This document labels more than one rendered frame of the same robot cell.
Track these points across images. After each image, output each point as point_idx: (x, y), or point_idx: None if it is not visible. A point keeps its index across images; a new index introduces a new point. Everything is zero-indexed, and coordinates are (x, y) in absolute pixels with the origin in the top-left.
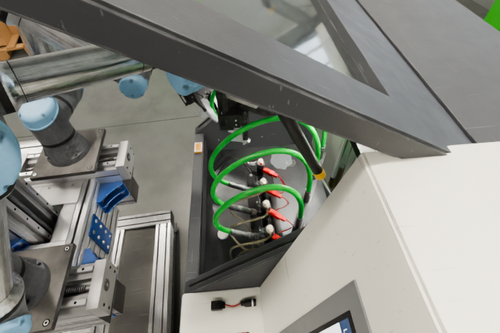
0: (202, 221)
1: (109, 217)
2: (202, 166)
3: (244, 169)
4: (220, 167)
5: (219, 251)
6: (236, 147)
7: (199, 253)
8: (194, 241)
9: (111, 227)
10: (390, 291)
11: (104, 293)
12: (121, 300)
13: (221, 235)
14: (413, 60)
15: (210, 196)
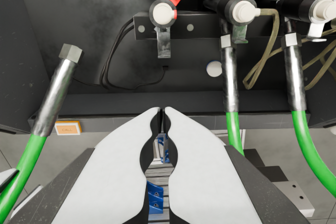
0: (208, 104)
1: (161, 180)
2: (112, 117)
3: (88, 29)
4: (88, 72)
5: (237, 72)
6: (35, 44)
7: (274, 113)
8: (254, 121)
9: (169, 173)
10: None
11: (293, 200)
12: (248, 153)
13: (218, 71)
14: None
15: (147, 87)
